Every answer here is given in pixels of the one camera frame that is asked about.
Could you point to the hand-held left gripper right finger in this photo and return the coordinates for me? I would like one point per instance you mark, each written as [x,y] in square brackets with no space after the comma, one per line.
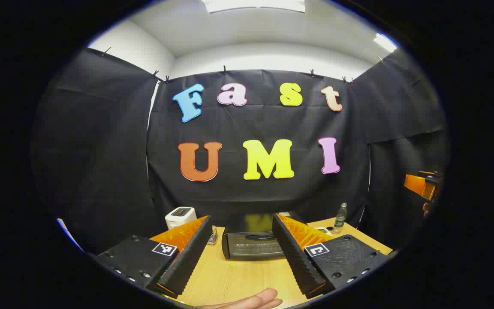
[298,262]

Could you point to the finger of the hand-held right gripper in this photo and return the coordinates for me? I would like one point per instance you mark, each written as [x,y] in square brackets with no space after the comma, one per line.
[418,184]

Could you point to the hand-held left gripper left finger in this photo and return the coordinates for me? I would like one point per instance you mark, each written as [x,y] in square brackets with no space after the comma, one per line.
[187,257]

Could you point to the black electric oven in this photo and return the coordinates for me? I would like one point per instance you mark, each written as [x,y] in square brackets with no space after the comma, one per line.
[251,244]

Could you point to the clear glass holder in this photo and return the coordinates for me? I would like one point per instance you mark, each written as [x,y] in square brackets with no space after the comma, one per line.
[213,236]

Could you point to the white divided plate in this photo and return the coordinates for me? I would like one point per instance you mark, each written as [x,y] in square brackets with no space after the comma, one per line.
[322,231]

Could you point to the white toaster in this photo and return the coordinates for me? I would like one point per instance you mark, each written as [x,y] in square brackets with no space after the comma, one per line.
[179,218]

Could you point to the clear plastic water bottle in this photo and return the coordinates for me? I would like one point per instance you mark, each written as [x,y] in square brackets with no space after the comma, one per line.
[340,219]

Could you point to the small ceiling light panel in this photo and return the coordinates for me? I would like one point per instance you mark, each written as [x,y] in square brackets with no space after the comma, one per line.
[385,43]

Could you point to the black backdrop cloth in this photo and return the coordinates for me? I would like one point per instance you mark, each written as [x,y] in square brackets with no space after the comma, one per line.
[251,120]

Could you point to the large ceiling light panel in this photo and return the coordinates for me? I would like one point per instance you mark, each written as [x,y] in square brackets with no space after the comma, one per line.
[253,4]

